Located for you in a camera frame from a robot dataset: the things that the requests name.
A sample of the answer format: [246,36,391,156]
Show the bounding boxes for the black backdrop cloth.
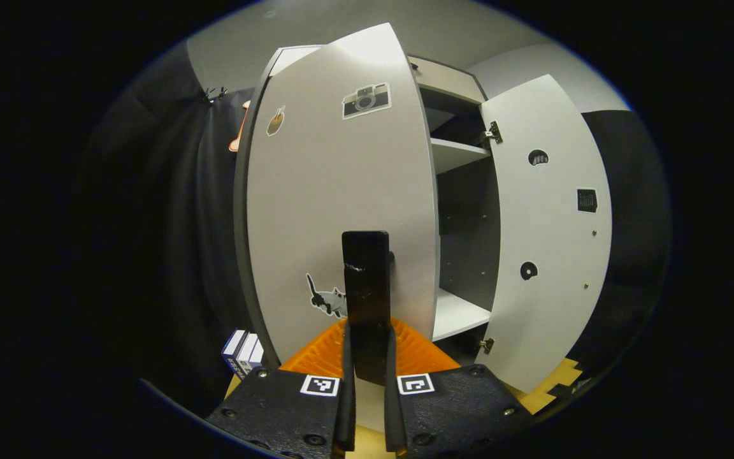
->
[80,38,670,409]

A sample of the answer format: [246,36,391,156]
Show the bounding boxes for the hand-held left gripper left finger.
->
[205,319,356,459]

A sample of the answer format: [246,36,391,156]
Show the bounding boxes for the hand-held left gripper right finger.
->
[383,319,533,459]

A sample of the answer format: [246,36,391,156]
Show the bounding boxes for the grey shoe cabinet body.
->
[233,45,501,367]

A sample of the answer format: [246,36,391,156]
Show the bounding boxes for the grey shoe cabinet door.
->
[245,22,441,386]
[480,74,613,395]

